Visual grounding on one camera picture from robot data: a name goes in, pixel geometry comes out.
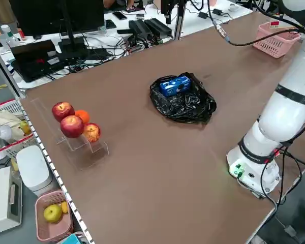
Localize red yellow streaked apple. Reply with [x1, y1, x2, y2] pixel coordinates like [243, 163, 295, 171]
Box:
[82, 123, 102, 143]

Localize person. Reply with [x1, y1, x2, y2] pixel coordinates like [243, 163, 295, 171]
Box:
[103, 0, 144, 13]

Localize white handheld fan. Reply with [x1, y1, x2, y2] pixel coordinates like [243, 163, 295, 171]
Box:
[0, 125, 14, 161]

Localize clear plastic water bottle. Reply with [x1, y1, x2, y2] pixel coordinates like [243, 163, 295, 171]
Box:
[0, 24, 20, 48]

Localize orange fruit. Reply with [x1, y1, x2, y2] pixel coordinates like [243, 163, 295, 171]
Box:
[75, 109, 91, 125]

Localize black electronics case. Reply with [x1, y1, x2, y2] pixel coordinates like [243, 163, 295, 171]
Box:
[10, 39, 67, 83]

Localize teal box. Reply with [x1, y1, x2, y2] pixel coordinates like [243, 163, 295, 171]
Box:
[63, 233, 87, 244]

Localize black finned power supply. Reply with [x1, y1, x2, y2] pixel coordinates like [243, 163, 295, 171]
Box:
[144, 18, 173, 38]
[129, 19, 154, 39]

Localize black monitor stand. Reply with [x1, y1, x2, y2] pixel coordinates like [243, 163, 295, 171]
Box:
[57, 0, 89, 60]

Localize black computer monitor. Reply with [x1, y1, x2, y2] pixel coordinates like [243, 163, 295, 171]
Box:
[9, 0, 106, 37]

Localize blue cookie box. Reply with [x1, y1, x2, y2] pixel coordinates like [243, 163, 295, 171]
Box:
[159, 75, 192, 97]

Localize black plastic bag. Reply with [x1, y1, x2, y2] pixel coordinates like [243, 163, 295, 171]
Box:
[149, 72, 218, 125]

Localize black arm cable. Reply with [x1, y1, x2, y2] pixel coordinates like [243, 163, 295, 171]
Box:
[207, 0, 304, 47]

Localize small yellow green fruit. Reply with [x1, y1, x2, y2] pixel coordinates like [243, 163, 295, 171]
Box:
[19, 120, 32, 135]

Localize clear acrylic fruit stand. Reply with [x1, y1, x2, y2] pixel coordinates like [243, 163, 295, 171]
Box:
[29, 98, 110, 171]

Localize white grey machine box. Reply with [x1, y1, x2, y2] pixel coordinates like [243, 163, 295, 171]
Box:
[0, 166, 23, 236]

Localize white rounded bin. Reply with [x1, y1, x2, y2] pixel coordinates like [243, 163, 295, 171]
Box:
[16, 145, 54, 197]

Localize white basket red rim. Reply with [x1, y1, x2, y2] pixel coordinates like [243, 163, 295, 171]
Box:
[0, 99, 37, 155]

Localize yellow pear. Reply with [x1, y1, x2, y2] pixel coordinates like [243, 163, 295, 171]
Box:
[43, 204, 63, 224]

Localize tall pink plastic basket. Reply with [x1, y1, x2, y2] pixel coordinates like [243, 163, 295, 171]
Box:
[35, 190, 74, 242]

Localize cream cloth bag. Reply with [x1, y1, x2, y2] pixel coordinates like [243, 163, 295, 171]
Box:
[0, 109, 23, 143]

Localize black camera on post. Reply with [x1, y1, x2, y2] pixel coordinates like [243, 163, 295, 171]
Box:
[160, 0, 174, 25]

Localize white side desk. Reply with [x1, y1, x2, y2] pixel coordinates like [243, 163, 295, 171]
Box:
[15, 0, 252, 89]

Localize black smartphone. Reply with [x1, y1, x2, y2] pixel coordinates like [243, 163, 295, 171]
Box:
[112, 11, 128, 21]

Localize tangled black cables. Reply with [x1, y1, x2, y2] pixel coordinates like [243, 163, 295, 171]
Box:
[48, 33, 148, 74]

